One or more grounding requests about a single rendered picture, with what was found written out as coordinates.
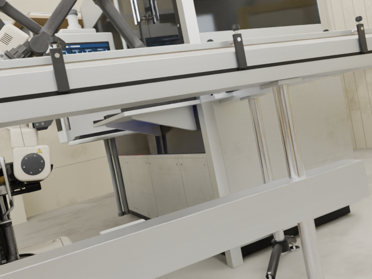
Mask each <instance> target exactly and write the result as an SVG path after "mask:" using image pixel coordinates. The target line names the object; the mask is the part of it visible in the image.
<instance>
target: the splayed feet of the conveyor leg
mask: <svg viewBox="0 0 372 279"><path fill-rule="evenodd" d="M296 241H297V240H296V238H295V237H294V236H289V235H285V239H284V240H282V241H275V240H274V239H272V241H271V242H272V248H273V250H272V252H271V256H270V260H269V264H268V268H267V272H266V278H267V279H275V278H276V273H277V268H278V263H279V260H280V256H281V253H284V252H287V251H288V250H290V251H298V250H300V247H299V246H295V244H296ZM289 244H291V245H292V246H289Z"/></svg>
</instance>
